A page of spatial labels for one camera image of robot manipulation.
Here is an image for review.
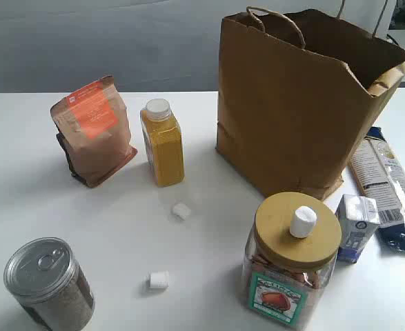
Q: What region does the clear can metal lid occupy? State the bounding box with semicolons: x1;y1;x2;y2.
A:
3;237;95;330

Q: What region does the white marshmallow front table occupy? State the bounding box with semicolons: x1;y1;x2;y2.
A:
147;271;170;290

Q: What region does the brown pouch orange label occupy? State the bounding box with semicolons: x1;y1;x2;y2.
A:
50;75;137;188

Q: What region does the blue pasta package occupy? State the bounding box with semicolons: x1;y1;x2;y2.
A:
349;127;405;252

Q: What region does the yellow juice bottle white cap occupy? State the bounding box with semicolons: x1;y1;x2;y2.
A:
140;99;184;187

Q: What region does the large brown paper bag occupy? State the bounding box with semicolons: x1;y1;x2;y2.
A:
217;7;405;200

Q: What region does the clear jar yellow lid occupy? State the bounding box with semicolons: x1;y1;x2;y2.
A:
241;192;342;330

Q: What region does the white marshmallow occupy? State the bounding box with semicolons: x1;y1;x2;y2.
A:
289;205;317;239

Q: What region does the small blue white carton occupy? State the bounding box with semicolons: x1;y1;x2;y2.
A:
335;194;380;263

